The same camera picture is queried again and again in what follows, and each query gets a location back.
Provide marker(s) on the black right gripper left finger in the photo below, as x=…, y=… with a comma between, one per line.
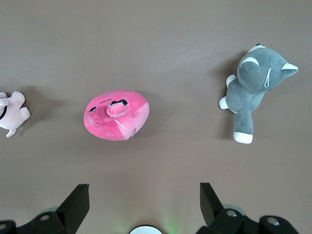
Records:
x=73, y=209

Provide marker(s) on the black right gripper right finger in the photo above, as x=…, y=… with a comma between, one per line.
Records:
x=214, y=214

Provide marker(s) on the hot pink blob plush toy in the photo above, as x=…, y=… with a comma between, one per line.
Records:
x=114, y=126

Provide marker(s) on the light pink pig plush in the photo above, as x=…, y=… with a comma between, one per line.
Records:
x=14, y=114

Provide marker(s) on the grey white husky plush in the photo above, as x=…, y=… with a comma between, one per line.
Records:
x=246, y=95

